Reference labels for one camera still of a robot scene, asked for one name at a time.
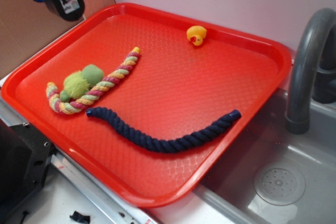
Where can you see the yellow rubber duck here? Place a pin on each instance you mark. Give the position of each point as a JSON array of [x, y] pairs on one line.
[[196, 35]]

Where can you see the round sink drain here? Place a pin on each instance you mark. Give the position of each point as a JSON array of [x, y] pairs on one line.
[[279, 184]]

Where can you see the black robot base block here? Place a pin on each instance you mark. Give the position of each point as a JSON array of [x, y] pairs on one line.
[[25, 158]]

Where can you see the grey plastic faucet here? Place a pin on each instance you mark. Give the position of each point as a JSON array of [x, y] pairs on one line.
[[313, 73]]

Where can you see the red plastic tray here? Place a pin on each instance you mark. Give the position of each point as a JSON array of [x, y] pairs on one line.
[[174, 89]]

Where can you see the black tape scrap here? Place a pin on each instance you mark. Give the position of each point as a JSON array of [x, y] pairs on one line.
[[80, 218]]

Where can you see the green plush toy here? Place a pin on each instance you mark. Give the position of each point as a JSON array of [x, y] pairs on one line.
[[80, 82]]

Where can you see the grey toy sink basin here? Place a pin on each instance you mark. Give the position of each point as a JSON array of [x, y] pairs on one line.
[[229, 184]]

